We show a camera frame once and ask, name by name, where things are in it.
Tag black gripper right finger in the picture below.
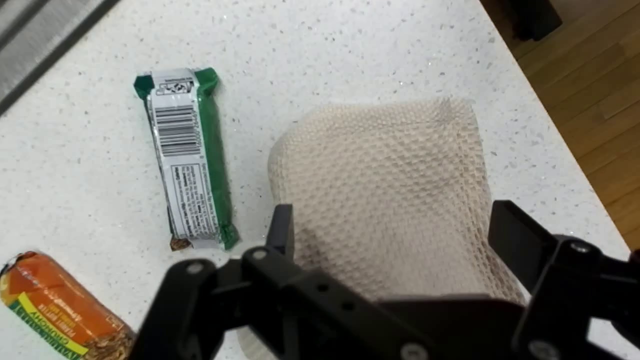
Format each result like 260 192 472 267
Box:
488 198 640 360

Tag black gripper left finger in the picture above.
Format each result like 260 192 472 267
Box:
127 203 417 360

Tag beige waffle-weave towel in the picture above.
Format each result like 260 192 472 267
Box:
267 96 530 306

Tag green wrapped snack bar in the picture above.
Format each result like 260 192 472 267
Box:
133 66 243 254

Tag orange wrapped snack bar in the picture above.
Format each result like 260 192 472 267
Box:
0 249 141 360

